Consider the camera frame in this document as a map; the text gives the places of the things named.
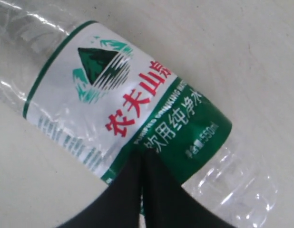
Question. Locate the clear plastic water bottle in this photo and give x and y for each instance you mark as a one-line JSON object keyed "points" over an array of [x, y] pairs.
{"points": [[100, 97]]}

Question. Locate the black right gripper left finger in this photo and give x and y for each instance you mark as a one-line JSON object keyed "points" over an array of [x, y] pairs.
{"points": [[119, 206]]}

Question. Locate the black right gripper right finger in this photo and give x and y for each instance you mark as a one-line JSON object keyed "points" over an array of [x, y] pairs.
{"points": [[166, 204]]}

